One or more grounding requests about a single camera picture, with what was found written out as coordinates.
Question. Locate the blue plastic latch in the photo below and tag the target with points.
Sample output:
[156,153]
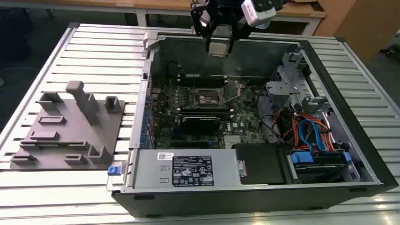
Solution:
[112,171]

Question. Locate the black PC case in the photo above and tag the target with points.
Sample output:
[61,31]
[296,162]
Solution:
[219,201]

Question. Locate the black expansion slot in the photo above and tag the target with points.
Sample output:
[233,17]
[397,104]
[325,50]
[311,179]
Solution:
[187,144]

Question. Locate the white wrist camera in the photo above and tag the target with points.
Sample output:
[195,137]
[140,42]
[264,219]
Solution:
[255,12]

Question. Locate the green motherboard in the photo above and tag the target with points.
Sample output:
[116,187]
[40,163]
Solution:
[247,117]

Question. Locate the silver power supply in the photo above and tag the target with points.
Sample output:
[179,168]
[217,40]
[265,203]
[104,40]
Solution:
[149,168]

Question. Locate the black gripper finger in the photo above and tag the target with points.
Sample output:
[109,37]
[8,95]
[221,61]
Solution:
[208,44]
[232,35]

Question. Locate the grey case latch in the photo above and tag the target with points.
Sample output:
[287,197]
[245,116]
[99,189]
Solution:
[149,39]

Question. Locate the silver chipset heat sink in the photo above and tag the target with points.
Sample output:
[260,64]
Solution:
[232,139]

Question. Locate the wooden cabinet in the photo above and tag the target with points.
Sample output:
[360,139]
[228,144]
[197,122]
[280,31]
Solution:
[359,23]

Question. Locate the silver CPU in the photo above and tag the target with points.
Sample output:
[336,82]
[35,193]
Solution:
[219,49]

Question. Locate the black plastic shroud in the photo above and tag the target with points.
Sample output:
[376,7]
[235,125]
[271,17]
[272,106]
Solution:
[265,164]

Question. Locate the black graphics card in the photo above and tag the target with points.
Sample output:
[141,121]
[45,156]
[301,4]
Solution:
[200,125]

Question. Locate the wooden desk white frame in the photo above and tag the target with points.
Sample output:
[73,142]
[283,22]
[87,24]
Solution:
[300,12]
[77,2]

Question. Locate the grey metal drive cage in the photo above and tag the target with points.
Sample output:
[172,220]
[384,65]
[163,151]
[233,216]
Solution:
[281,90]

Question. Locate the CPU socket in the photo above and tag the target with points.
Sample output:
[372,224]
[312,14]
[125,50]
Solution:
[209,97]

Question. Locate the grey parts rack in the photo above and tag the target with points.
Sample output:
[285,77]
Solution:
[72,131]

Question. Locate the hard disk blue carrier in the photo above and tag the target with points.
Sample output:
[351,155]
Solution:
[300,158]

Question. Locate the grey wheeled stand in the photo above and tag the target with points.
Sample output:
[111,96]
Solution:
[393,49]

